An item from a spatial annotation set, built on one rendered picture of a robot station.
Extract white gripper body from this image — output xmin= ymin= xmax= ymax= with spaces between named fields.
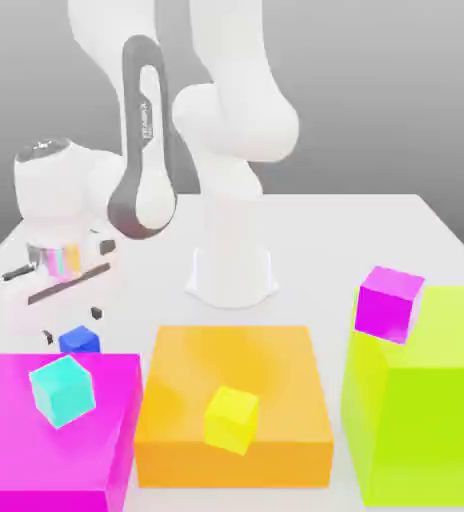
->
xmin=4 ymin=256 xmax=124 ymax=338

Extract small blue cube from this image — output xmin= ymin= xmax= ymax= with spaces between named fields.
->
xmin=58 ymin=324 xmax=102 ymax=356

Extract small cyan cube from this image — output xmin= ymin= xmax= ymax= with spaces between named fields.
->
xmin=28 ymin=354 xmax=97 ymax=430

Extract small yellow cube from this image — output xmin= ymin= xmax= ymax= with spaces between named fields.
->
xmin=203 ymin=385 xmax=261 ymax=458

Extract small magenta cube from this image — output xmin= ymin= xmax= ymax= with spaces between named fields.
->
xmin=353 ymin=265 xmax=426 ymax=346

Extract large magenta box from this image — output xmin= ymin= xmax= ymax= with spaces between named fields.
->
xmin=0 ymin=353 xmax=144 ymax=512

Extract large orange box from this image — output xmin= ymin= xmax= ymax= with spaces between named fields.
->
xmin=133 ymin=325 xmax=335 ymax=490

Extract large lime box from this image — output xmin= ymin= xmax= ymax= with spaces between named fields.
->
xmin=340 ymin=285 xmax=464 ymax=508

